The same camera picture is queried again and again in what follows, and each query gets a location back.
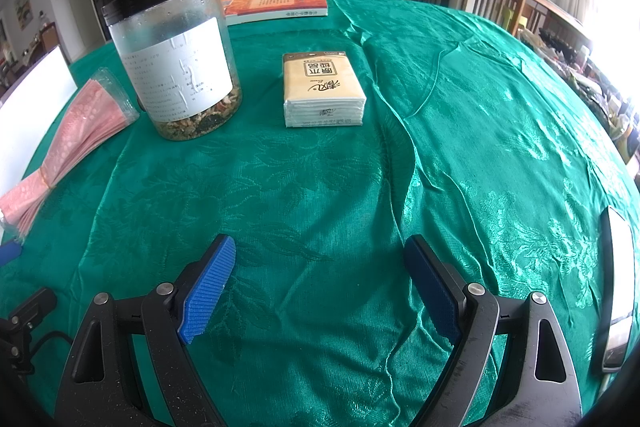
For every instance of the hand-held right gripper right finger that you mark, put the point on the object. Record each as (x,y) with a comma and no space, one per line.
(434,292)

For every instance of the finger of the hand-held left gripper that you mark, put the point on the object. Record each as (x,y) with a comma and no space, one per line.
(25,317)
(9,253)

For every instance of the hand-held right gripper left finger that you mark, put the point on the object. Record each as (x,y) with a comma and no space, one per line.
(210,292)

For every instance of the yellow tissue pack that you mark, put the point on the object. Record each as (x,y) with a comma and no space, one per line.
(322,92)

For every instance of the pink face mask bundle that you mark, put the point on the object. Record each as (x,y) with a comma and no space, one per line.
(75,137)

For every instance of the white board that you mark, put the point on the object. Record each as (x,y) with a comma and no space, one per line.
(30,107)

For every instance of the green patterned tablecloth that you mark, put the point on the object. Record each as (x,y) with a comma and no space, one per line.
(325,187)

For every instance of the grey smartphone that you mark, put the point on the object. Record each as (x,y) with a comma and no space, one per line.
(616,287)

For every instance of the clear jar with black lid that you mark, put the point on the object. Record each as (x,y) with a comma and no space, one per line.
(172,57)

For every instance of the wooden dining chair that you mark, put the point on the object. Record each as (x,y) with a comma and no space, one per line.
(495,2)

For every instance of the orange book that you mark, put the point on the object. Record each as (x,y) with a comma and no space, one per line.
(275,2)

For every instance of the wall picture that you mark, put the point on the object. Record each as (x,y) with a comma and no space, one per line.
(22,7)

